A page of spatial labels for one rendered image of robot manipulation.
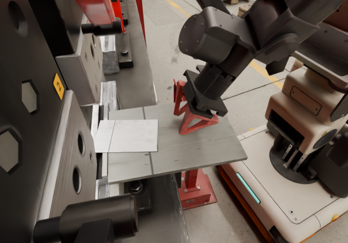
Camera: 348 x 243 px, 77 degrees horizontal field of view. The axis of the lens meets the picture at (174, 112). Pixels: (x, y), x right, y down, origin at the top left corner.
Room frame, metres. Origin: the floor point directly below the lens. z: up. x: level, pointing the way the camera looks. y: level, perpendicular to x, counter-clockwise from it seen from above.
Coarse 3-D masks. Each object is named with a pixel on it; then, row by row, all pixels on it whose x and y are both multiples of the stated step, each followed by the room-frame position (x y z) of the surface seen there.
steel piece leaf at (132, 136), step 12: (120, 120) 0.33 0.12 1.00; (132, 120) 0.33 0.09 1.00; (144, 120) 0.33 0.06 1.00; (156, 120) 0.33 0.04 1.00; (120, 132) 0.29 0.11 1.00; (132, 132) 0.29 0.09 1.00; (144, 132) 0.29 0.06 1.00; (156, 132) 0.29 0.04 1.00; (120, 144) 0.26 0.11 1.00; (132, 144) 0.26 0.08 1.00; (144, 144) 0.26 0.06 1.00; (156, 144) 0.25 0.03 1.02
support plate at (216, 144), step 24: (168, 120) 0.33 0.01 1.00; (192, 120) 0.33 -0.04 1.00; (168, 144) 0.27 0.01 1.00; (192, 144) 0.27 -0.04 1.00; (216, 144) 0.27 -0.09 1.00; (240, 144) 0.27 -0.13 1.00; (120, 168) 0.21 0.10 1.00; (144, 168) 0.21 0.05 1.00; (168, 168) 0.21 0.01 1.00; (192, 168) 0.21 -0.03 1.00
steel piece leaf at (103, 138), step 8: (104, 120) 0.33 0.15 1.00; (112, 120) 0.33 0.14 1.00; (104, 128) 0.30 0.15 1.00; (112, 128) 0.30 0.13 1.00; (96, 136) 0.28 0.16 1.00; (104, 136) 0.28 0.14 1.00; (96, 144) 0.26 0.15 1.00; (104, 144) 0.26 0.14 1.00; (96, 152) 0.24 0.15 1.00; (104, 152) 0.24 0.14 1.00
